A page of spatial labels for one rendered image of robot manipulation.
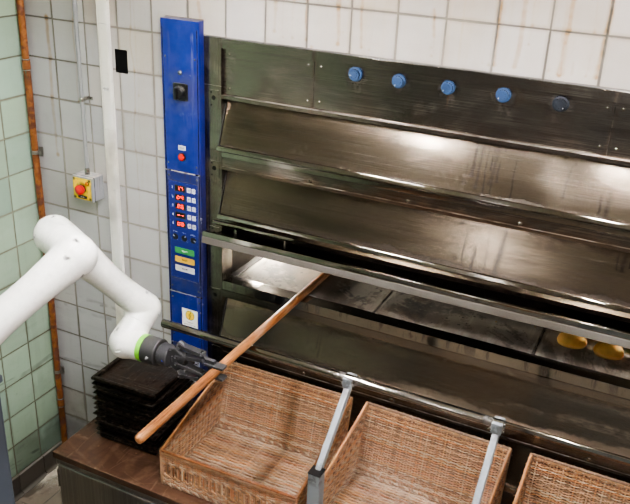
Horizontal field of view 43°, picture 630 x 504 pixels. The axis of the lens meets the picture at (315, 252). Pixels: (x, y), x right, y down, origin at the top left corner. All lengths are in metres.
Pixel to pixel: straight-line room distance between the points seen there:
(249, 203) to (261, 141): 0.25
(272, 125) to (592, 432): 1.49
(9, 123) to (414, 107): 1.64
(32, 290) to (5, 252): 1.20
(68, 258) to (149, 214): 0.95
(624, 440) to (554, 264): 0.63
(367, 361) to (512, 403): 0.54
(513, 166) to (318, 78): 0.70
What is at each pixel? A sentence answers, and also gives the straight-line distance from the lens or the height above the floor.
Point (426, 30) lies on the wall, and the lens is 2.55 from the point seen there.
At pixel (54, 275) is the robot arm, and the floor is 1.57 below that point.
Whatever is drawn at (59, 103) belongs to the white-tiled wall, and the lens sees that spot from 3.39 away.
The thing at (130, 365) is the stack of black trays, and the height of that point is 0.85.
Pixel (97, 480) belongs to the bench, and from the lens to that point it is 3.26.
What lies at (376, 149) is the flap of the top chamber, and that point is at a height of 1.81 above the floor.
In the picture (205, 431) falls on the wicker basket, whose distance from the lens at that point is 3.28.
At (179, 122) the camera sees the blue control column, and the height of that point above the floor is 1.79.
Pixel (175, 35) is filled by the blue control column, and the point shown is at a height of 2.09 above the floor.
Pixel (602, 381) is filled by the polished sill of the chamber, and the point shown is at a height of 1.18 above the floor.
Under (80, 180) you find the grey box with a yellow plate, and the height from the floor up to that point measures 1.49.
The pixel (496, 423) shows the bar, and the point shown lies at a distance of 2.48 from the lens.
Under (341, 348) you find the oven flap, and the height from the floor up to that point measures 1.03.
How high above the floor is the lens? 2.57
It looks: 24 degrees down
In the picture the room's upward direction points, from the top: 3 degrees clockwise
